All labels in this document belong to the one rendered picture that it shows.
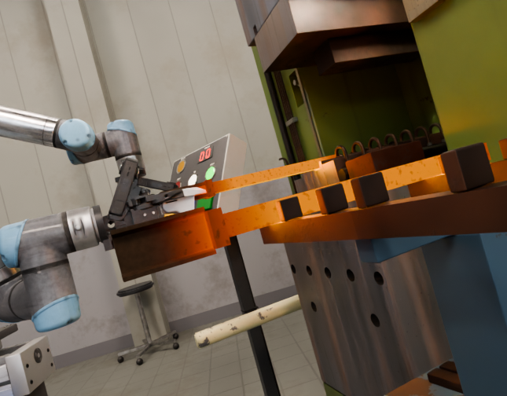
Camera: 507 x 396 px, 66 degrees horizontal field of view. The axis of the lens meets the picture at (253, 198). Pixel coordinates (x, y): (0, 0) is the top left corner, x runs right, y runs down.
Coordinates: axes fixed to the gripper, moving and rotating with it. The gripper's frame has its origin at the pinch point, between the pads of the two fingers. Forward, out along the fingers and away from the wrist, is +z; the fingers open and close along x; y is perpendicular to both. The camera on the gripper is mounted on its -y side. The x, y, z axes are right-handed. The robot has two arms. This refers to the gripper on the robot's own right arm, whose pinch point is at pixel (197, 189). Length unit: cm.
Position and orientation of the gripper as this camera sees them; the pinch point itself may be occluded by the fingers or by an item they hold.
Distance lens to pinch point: 80.3
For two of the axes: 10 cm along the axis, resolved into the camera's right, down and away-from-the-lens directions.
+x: 3.3, -1.3, -9.4
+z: 9.1, -2.3, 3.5
